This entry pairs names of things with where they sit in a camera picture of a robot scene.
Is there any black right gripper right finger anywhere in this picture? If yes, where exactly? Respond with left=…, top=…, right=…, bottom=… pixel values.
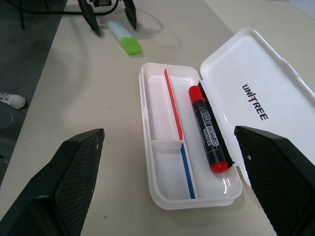
left=234, top=125, right=315, bottom=236

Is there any white plastic pencil case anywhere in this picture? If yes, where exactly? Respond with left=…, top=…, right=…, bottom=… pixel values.
left=138, top=27, right=315, bottom=211

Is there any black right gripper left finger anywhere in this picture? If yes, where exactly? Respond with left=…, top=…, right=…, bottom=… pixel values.
left=0, top=128, right=106, bottom=236

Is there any red whiteboard marker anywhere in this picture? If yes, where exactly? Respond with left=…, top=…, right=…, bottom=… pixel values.
left=188, top=85, right=228, bottom=175

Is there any white sneaker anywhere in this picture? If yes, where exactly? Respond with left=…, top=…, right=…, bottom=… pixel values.
left=0, top=91, right=27, bottom=109

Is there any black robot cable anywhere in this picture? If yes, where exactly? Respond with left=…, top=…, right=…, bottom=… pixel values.
left=13, top=0, right=86, bottom=30

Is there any green highlighter marker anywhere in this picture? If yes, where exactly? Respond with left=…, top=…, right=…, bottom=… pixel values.
left=106, top=20, right=143, bottom=56

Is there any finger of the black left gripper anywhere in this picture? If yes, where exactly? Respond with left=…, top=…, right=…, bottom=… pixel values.
left=124, top=0, right=137, bottom=30
left=78, top=0, right=102, bottom=36

